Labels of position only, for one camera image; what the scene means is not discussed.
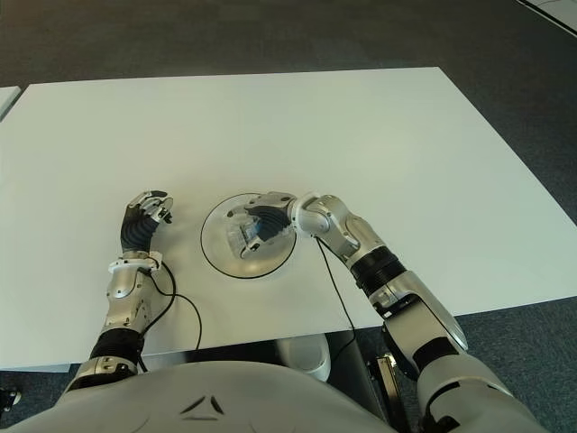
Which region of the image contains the black metal stand frame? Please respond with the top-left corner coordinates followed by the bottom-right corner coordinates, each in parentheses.
top-left (365, 354), bottom-right (409, 433)

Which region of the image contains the grey robot torso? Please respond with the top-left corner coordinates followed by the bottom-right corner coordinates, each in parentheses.
top-left (8, 360), bottom-right (393, 433)

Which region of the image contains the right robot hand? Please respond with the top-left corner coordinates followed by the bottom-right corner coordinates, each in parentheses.
top-left (224, 191), bottom-right (298, 259)

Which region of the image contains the black caster wheel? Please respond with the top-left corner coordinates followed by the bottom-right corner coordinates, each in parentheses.
top-left (0, 385), bottom-right (23, 412)

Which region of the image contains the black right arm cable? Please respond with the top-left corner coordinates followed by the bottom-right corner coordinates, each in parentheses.
top-left (314, 237), bottom-right (360, 362)

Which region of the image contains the small white table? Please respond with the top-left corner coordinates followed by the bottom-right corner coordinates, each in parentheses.
top-left (0, 85), bottom-right (23, 122)

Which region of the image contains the white board edge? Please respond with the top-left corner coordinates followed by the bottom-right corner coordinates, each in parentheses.
top-left (517, 0), bottom-right (577, 32)

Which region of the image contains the white plate black rim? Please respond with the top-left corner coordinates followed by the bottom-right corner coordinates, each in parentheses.
top-left (199, 191), bottom-right (298, 280)

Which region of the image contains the clear plastic water bottle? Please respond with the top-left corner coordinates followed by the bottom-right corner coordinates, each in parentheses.
top-left (223, 209), bottom-right (265, 256)

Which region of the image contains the white round bin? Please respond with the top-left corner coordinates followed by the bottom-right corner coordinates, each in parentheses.
top-left (277, 336), bottom-right (334, 383)

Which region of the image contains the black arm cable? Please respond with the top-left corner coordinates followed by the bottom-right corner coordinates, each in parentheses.
top-left (314, 237), bottom-right (360, 362)
top-left (137, 259), bottom-right (203, 373)

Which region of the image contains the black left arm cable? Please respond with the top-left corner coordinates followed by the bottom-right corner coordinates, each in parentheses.
top-left (137, 259), bottom-right (203, 373)

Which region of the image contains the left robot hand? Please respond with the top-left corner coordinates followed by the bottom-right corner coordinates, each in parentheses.
top-left (120, 189), bottom-right (175, 256)

